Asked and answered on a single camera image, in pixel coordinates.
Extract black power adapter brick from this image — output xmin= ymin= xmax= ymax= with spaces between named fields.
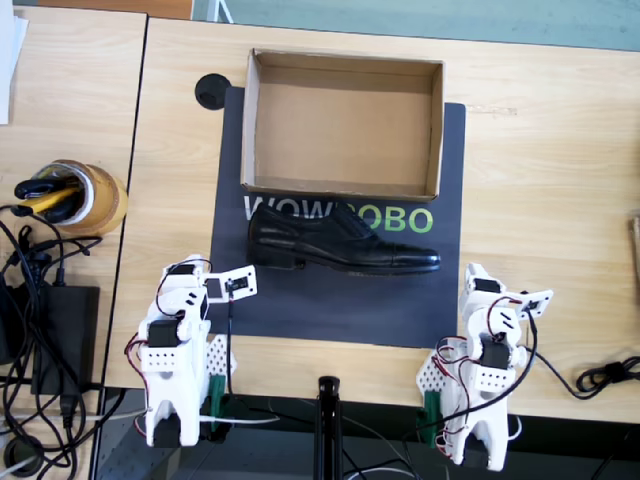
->
xmin=30 ymin=285 xmax=101 ymax=396

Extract white paper sheets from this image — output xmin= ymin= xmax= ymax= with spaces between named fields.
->
xmin=0 ymin=0 xmax=30 ymax=126

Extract black leather dress shoe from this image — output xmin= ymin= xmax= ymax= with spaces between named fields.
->
xmin=246 ymin=202 xmax=442 ymax=275

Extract black power adapter with cables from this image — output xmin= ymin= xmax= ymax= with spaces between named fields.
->
xmin=0 ymin=202 xmax=106 ymax=471

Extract open cardboard box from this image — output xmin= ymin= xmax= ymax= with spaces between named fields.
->
xmin=239 ymin=47 xmax=446 ymax=203

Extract black camera stand pole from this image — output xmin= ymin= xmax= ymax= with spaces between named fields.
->
xmin=317 ymin=375 xmax=344 ymax=480

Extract black power cable with coil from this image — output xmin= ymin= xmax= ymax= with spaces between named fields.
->
xmin=522 ymin=344 xmax=640 ymax=401

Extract yellow-handled tool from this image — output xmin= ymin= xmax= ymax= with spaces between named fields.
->
xmin=27 ymin=185 xmax=85 ymax=215

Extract black-handled tool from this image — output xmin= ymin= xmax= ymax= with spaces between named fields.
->
xmin=13 ymin=175 xmax=59 ymax=200

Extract black round desk grommet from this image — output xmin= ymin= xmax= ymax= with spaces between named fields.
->
xmin=194 ymin=73 xmax=232 ymax=111

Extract black round floor-side ring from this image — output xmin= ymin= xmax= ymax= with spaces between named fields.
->
xmin=0 ymin=434 xmax=44 ymax=476

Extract thin white cable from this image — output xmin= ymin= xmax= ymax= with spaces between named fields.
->
xmin=197 ymin=413 xmax=281 ymax=426

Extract dark mat with WOWROBO print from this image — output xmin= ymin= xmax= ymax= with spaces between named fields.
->
xmin=208 ymin=85 xmax=467 ymax=350

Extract black power plug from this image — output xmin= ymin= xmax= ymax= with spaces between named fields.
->
xmin=59 ymin=394 xmax=79 ymax=429

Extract green table clamp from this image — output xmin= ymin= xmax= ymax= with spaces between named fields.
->
xmin=422 ymin=391 xmax=445 ymax=445
xmin=206 ymin=374 xmax=229 ymax=435

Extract brown packing tape roll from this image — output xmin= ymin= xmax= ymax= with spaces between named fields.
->
xmin=29 ymin=158 xmax=130 ymax=237

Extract black camera cable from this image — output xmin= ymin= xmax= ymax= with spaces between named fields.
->
xmin=439 ymin=307 xmax=540 ymax=426
xmin=224 ymin=289 xmax=281 ymax=419

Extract white perforated base plate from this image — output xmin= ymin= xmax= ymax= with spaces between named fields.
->
xmin=416 ymin=344 xmax=454 ymax=402
xmin=199 ymin=333 xmax=239 ymax=390

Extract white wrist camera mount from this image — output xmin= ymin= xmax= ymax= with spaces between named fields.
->
xmin=203 ymin=264 xmax=258 ymax=304
xmin=519 ymin=288 xmax=555 ymax=319

